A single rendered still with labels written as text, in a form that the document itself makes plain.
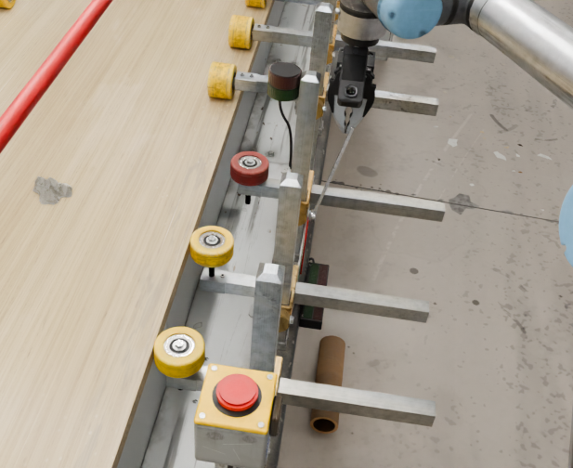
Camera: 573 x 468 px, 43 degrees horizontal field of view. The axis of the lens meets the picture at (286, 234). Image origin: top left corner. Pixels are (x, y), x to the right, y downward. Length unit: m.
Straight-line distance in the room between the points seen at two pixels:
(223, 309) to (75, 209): 0.40
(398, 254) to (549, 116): 1.33
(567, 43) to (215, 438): 0.71
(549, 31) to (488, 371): 1.49
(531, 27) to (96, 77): 1.05
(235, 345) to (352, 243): 1.26
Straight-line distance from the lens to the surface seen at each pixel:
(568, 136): 3.64
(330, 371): 2.20
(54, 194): 1.45
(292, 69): 1.35
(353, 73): 1.35
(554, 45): 1.10
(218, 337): 1.55
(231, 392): 0.71
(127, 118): 1.67
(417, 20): 1.21
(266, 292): 0.96
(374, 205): 1.54
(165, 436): 1.41
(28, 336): 1.22
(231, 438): 0.72
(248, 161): 1.52
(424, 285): 2.62
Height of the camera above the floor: 1.81
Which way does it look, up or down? 42 degrees down
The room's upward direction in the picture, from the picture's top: 6 degrees clockwise
